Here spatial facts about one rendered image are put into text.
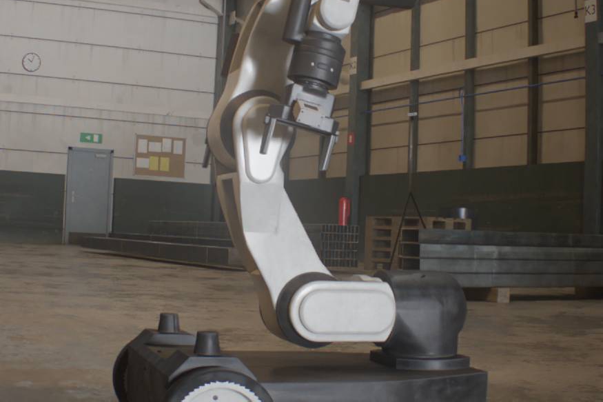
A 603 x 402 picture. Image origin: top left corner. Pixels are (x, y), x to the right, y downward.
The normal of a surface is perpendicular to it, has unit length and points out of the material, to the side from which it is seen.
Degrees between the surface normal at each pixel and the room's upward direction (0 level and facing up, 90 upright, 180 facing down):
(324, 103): 90
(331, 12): 90
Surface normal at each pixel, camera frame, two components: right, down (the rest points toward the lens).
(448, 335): 0.64, -0.02
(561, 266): 0.39, -0.04
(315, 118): 0.15, 0.44
